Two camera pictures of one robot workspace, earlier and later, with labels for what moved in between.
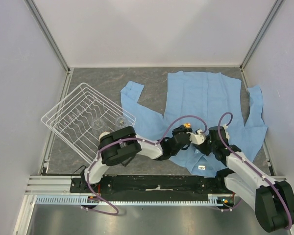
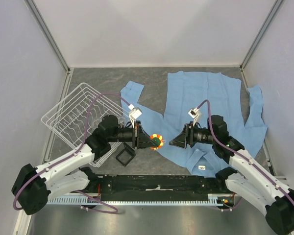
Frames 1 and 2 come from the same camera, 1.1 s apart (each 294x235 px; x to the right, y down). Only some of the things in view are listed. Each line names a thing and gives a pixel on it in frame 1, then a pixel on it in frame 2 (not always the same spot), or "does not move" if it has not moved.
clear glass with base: [121, 122] does not move
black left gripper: [181, 128] to [140, 138]
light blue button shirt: [208, 99] does not move
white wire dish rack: [84, 116] does not move
